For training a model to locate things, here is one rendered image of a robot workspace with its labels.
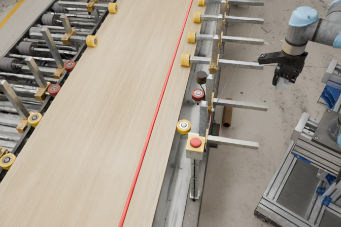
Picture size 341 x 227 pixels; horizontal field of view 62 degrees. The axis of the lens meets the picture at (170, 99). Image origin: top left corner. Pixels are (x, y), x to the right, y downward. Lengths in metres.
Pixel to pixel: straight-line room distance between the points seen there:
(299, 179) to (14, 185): 1.82
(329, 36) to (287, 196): 1.44
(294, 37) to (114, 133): 1.03
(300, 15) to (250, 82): 2.17
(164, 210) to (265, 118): 1.52
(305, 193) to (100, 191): 1.44
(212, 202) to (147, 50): 1.26
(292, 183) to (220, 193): 0.53
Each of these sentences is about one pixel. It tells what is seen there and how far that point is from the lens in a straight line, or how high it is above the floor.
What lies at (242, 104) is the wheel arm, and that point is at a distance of 1.74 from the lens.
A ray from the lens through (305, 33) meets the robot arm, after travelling 1.01.
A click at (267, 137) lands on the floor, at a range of 2.69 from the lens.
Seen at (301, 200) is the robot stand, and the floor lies 0.21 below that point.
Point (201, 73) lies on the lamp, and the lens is 1.55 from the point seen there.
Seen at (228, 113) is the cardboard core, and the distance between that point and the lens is 2.69.
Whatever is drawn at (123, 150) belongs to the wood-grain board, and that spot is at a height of 0.90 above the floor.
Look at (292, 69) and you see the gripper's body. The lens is 1.12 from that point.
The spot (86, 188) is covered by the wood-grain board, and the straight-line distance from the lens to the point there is 1.47.
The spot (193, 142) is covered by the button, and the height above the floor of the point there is 1.23.
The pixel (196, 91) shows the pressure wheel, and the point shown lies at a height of 0.90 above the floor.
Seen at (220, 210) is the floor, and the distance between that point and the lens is 2.32.
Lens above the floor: 2.17
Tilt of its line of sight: 49 degrees down
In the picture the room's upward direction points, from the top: 5 degrees counter-clockwise
